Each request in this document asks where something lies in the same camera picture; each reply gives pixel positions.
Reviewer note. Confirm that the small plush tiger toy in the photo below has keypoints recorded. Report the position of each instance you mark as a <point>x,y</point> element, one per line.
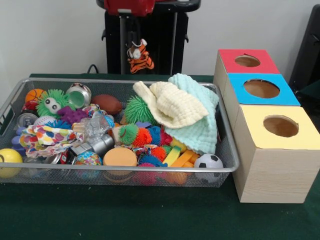
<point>140,60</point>

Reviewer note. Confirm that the clear plastic bottle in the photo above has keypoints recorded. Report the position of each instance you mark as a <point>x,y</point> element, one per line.
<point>95,126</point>

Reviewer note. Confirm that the cream muslin cloth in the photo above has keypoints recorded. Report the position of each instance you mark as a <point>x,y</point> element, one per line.
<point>180,107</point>

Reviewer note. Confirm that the brown ball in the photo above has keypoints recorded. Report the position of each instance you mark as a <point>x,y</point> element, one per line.
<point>107,104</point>

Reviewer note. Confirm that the black upright panel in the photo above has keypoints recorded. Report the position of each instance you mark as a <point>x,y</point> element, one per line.
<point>310,50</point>

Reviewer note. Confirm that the shallow metal mesh bin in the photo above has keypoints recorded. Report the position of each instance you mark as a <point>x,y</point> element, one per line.
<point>75,178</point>

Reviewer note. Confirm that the small soccer ball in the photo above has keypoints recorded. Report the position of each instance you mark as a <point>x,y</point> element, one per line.
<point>207,162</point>

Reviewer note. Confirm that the orange foam disc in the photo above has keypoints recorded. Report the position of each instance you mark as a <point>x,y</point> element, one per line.
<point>120,157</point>

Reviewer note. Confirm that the wooden box with three holes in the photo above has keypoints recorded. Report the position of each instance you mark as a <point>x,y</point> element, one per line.
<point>275,175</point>

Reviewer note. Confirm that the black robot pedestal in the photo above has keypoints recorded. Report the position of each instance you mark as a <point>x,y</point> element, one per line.
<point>165,37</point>

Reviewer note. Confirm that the white polka dot cloth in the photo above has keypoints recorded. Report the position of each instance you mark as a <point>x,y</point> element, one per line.
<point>45,137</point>

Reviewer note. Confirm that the small orange basketball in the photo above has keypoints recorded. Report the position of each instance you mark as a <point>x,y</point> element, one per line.
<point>33,95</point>

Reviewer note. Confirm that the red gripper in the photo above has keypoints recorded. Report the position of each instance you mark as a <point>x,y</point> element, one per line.
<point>130,6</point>

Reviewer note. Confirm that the dark green table cloth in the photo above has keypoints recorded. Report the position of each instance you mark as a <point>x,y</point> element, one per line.
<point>150,215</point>
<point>312,88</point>

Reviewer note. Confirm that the yellow smiley ball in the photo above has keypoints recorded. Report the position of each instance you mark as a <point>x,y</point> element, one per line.
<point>8,157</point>

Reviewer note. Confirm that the green puffer toy with eyes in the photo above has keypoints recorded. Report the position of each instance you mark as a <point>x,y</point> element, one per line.
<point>137,110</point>
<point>42,105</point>

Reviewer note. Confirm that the mint green cloth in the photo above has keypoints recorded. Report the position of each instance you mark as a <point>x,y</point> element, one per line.
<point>200,140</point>

